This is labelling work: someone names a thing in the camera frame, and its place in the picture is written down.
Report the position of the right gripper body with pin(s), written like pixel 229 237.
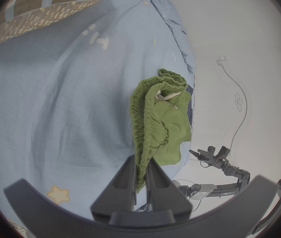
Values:
pixel 206 154

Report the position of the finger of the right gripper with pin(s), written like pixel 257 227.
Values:
pixel 195 153

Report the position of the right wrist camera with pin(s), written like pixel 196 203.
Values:
pixel 222 152

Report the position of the pale blue quilt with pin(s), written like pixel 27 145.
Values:
pixel 170 13

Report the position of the bed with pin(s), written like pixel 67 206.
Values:
pixel 68 108

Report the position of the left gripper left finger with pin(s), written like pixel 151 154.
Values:
pixel 120 194

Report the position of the green shorts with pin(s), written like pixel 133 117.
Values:
pixel 170 123

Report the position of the dark blue T-shirt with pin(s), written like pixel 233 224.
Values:
pixel 190 109

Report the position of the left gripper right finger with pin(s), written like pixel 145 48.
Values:
pixel 165 194

